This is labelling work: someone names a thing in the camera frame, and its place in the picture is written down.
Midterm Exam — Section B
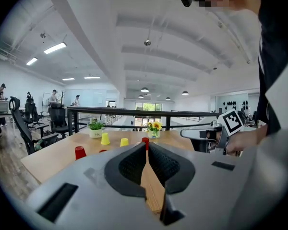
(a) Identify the green plant in white pot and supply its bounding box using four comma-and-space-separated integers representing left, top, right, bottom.
87, 118, 106, 139

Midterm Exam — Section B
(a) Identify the black office chair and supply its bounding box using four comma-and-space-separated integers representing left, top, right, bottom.
24, 98, 45, 129
48, 103, 70, 138
9, 96, 60, 155

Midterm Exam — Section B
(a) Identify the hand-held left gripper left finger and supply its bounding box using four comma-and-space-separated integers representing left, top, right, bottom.
26, 142, 164, 230

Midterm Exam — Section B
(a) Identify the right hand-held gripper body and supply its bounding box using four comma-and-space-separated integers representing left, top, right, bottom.
193, 109, 245, 155

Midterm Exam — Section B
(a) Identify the whiteboard on stand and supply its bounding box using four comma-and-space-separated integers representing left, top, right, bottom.
42, 92, 54, 114

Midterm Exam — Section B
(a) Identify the person's black shirt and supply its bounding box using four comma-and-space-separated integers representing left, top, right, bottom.
255, 0, 288, 136

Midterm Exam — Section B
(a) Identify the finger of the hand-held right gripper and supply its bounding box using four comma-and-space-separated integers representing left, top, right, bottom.
180, 127, 216, 140

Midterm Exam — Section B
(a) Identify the brown desk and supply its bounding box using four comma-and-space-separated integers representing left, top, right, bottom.
0, 111, 17, 138

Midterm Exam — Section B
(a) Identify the person's right forearm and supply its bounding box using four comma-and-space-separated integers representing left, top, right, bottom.
240, 125, 269, 153

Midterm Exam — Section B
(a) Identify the person's right hand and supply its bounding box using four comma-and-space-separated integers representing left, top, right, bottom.
227, 133, 243, 156

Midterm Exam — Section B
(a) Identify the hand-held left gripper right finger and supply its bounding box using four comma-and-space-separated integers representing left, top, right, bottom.
148, 142, 254, 230

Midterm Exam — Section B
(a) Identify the grey crate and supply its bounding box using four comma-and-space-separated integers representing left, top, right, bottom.
0, 99, 10, 114

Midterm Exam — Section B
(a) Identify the sunflower bouquet in vase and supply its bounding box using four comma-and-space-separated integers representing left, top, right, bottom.
146, 120, 163, 139

